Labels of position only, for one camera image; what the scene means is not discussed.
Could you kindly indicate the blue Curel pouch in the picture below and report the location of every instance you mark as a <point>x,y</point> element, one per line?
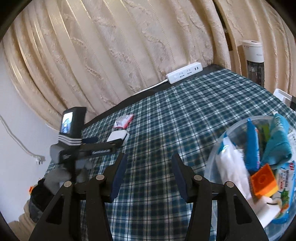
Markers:
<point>277,143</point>

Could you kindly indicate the green block with blue dots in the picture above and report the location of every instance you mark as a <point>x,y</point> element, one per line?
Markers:
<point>264,134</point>

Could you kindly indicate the person's left forearm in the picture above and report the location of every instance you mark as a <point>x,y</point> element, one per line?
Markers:
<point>40,199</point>

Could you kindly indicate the orange toy block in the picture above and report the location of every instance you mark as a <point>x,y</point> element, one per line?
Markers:
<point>263,180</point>

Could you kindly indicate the white plastic basket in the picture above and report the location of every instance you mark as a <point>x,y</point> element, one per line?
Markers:
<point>281,95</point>

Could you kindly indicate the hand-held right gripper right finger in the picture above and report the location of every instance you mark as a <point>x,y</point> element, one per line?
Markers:
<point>179,178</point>

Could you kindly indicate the white power strip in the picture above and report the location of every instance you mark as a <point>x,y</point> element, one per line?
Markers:
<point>185,73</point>

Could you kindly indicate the small orange wrist tag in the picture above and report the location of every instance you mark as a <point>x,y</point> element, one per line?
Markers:
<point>31,189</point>

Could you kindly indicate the blue plaid tablecloth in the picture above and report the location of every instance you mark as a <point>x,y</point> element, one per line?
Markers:
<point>173,120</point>

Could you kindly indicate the white tower heater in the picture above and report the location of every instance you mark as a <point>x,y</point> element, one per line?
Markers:
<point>253,52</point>

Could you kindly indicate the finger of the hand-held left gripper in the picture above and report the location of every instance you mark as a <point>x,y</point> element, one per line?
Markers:
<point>115,146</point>
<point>91,140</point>

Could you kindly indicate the clear plastic container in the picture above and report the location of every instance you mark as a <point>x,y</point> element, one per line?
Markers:
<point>215,162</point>

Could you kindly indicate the white plastic packet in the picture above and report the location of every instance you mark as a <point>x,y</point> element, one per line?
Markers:
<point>231,171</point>

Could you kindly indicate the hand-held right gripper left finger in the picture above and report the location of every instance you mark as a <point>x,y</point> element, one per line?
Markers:
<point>119,176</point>

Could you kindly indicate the beige patterned curtain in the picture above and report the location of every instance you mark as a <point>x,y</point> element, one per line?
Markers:
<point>104,46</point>

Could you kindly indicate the person's left hand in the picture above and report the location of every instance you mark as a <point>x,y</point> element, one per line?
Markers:
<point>55,178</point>

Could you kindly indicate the small red white packet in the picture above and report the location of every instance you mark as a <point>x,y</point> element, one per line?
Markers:
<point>123,121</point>

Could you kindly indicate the blue biscuit packet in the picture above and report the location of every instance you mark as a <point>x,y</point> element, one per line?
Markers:
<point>288,185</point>

